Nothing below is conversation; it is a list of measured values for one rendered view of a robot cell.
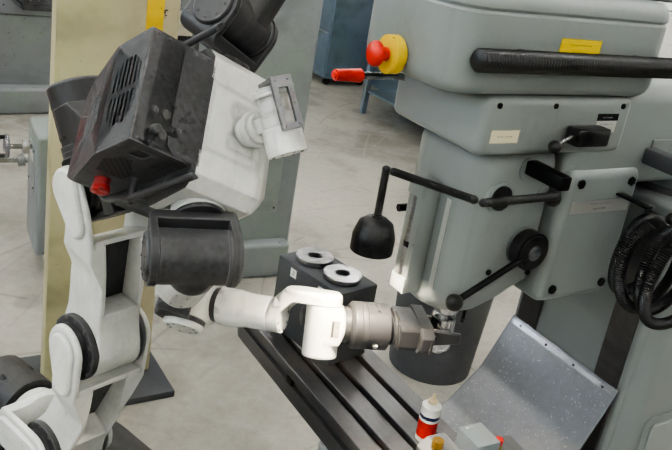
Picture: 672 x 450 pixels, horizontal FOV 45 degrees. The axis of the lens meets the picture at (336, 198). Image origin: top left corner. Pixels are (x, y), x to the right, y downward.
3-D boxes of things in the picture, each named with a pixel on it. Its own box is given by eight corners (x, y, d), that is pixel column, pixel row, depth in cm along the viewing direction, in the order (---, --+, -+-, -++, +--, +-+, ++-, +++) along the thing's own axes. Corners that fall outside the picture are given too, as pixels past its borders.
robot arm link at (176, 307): (140, 319, 155) (154, 297, 135) (161, 256, 160) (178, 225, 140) (198, 337, 158) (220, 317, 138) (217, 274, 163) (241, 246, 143)
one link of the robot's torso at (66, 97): (31, 93, 164) (75, 66, 152) (87, 88, 173) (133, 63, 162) (67, 228, 164) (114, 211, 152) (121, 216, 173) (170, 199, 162)
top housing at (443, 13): (444, 97, 117) (467, -17, 111) (350, 53, 137) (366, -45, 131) (657, 99, 141) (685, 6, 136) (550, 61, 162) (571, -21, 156)
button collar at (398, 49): (393, 78, 124) (400, 39, 121) (372, 68, 128) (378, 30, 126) (404, 78, 125) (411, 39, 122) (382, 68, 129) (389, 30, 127)
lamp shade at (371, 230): (341, 248, 134) (347, 213, 132) (363, 236, 140) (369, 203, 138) (378, 263, 131) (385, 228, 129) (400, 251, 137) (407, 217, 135)
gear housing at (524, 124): (476, 159, 126) (490, 96, 122) (389, 112, 145) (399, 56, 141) (622, 153, 143) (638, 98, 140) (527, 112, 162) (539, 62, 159)
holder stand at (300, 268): (326, 367, 187) (340, 289, 180) (269, 322, 202) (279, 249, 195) (364, 353, 195) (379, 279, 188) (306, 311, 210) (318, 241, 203)
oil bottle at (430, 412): (422, 446, 165) (432, 401, 161) (410, 434, 168) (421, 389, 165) (437, 442, 167) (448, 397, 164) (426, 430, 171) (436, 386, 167)
